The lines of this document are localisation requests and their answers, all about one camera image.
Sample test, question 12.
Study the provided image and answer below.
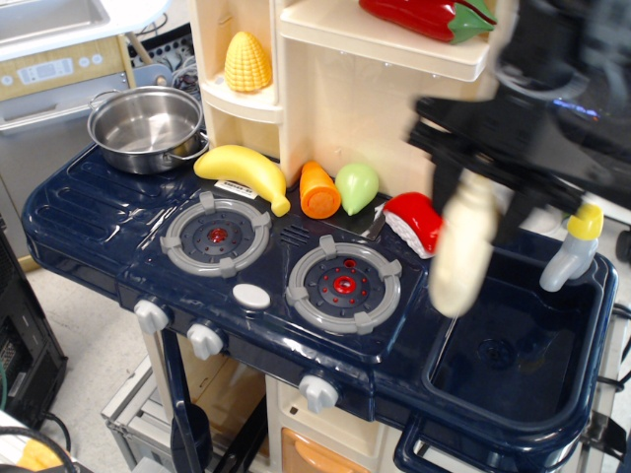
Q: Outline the grey stove knob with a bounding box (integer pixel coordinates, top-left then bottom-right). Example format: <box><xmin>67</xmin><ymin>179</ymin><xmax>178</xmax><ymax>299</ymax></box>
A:
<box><xmin>186</xmin><ymin>323</ymin><xmax>224</xmax><ymax>361</ymax></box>
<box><xmin>133</xmin><ymin>300</ymin><xmax>170</xmax><ymax>335</ymax></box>
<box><xmin>299</xmin><ymin>374</ymin><xmax>339</xmax><ymax>414</ymax></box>

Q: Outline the grey toy faucet yellow cap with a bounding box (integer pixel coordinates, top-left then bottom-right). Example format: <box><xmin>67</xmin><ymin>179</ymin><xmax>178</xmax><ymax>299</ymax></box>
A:
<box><xmin>539</xmin><ymin>203</ymin><xmax>604</xmax><ymax>293</ymax></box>

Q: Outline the yellow toy corn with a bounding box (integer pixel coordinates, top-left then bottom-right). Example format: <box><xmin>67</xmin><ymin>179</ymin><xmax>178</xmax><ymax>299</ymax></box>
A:
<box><xmin>224</xmin><ymin>32</ymin><xmax>272</xmax><ymax>93</ymax></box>

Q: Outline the red white toy sushi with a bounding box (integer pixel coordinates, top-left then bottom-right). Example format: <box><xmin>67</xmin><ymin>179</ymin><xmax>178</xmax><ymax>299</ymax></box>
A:
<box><xmin>383</xmin><ymin>192</ymin><xmax>443</xmax><ymax>259</ymax></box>

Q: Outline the grey stove burner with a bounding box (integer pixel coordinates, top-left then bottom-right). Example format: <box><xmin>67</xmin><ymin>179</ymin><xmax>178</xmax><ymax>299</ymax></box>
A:
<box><xmin>285</xmin><ymin>236</ymin><xmax>402</xmax><ymax>335</ymax></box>
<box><xmin>160</xmin><ymin>192</ymin><xmax>272</xmax><ymax>279</ymax></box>

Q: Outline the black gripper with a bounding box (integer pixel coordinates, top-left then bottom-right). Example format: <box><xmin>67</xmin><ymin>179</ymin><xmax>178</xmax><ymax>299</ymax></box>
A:
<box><xmin>409</xmin><ymin>78</ymin><xmax>621</xmax><ymax>246</ymax></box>

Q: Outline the wooden toy dishwasher unit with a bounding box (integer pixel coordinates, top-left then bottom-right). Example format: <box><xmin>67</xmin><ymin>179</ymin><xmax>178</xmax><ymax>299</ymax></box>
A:
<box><xmin>1</xmin><ymin>1</ymin><xmax>170</xmax><ymax>259</ymax></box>

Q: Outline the aluminium frame base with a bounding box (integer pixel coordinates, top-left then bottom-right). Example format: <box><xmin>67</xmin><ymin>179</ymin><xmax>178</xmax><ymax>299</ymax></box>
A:
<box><xmin>101</xmin><ymin>357</ymin><xmax>175</xmax><ymax>472</ymax></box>

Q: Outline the grey middle stove knob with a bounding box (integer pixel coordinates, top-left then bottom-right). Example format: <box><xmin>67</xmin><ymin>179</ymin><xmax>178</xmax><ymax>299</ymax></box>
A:
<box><xmin>186</xmin><ymin>323</ymin><xmax>224</xmax><ymax>361</ymax></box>

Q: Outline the orange toy oven drawer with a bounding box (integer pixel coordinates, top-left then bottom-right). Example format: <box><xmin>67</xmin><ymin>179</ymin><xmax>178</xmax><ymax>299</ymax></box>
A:
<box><xmin>281</xmin><ymin>428</ymin><xmax>368</xmax><ymax>473</ymax></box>

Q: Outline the stainless steel pot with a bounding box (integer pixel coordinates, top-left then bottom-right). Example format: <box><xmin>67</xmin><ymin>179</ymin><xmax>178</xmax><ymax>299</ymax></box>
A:
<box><xmin>87</xmin><ymin>86</ymin><xmax>210</xmax><ymax>175</ymax></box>

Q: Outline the cream toy kitchen shelf unit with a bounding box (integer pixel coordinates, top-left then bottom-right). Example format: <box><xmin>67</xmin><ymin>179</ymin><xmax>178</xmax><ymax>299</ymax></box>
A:
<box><xmin>188</xmin><ymin>1</ymin><xmax>518</xmax><ymax>196</ymax></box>

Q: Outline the grey oval button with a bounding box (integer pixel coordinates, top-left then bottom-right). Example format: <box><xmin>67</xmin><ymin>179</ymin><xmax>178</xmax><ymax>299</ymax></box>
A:
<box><xmin>232</xmin><ymin>283</ymin><xmax>271</xmax><ymax>310</ymax></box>

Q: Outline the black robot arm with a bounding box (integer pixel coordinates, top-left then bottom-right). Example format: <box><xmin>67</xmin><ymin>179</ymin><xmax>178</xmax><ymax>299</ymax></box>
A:
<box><xmin>409</xmin><ymin>1</ymin><xmax>630</xmax><ymax>244</ymax></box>

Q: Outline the light green toy pear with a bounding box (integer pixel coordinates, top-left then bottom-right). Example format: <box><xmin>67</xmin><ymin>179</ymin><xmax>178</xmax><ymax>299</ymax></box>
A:
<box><xmin>335</xmin><ymin>163</ymin><xmax>380</xmax><ymax>216</ymax></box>

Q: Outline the yellow toy banana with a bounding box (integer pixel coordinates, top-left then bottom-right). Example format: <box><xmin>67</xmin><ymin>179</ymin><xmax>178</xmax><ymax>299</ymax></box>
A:
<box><xmin>193</xmin><ymin>145</ymin><xmax>291</xmax><ymax>217</ymax></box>

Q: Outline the grey right stove knob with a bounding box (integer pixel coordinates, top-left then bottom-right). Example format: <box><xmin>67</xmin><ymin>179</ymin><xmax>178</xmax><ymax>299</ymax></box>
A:
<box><xmin>299</xmin><ymin>374</ymin><xmax>339</xmax><ymax>414</ymax></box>

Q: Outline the grey right stove burner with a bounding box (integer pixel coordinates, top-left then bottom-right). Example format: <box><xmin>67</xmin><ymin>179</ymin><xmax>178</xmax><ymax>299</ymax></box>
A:
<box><xmin>285</xmin><ymin>236</ymin><xmax>402</xmax><ymax>335</ymax></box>

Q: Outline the black computer case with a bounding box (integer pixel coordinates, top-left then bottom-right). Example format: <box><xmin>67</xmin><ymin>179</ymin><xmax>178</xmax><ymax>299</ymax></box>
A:
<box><xmin>1</xmin><ymin>236</ymin><xmax>68</xmax><ymax>429</ymax></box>

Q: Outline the grey left stove knob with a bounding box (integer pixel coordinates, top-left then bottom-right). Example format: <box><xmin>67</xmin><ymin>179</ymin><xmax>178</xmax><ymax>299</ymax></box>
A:
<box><xmin>133</xmin><ymin>300</ymin><xmax>170</xmax><ymax>335</ymax></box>

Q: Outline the cream toy detergent bottle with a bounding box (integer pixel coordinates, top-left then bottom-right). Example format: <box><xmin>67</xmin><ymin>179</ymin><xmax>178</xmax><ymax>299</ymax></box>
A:
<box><xmin>428</xmin><ymin>171</ymin><xmax>498</xmax><ymax>318</ymax></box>

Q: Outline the white stand frame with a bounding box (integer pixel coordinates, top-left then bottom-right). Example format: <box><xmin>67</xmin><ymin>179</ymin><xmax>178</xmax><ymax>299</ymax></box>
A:
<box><xmin>589</xmin><ymin>194</ymin><xmax>631</xmax><ymax>226</ymax></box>

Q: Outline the grey left stove burner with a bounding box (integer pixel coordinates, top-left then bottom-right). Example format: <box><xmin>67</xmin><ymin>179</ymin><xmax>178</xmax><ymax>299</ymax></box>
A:
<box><xmin>160</xmin><ymin>192</ymin><xmax>272</xmax><ymax>279</ymax></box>

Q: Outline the navy toy sink basin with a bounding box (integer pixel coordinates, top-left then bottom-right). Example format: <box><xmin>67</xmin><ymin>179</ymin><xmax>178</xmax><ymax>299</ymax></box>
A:
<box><xmin>428</xmin><ymin>252</ymin><xmax>609</xmax><ymax>428</ymax></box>

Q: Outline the navy toy kitchen counter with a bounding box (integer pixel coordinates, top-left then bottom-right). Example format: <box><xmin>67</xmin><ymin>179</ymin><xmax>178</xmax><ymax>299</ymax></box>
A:
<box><xmin>23</xmin><ymin>146</ymin><xmax>617</xmax><ymax>472</ymax></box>

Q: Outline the orange toy carrot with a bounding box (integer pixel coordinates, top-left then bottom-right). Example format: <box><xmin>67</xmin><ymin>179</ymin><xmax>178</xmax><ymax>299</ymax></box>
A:
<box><xmin>300</xmin><ymin>161</ymin><xmax>341</xmax><ymax>220</ymax></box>

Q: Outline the red toy bell pepper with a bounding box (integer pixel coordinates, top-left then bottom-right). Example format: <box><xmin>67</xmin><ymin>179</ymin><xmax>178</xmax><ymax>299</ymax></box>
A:
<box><xmin>359</xmin><ymin>0</ymin><xmax>497</xmax><ymax>44</ymax></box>

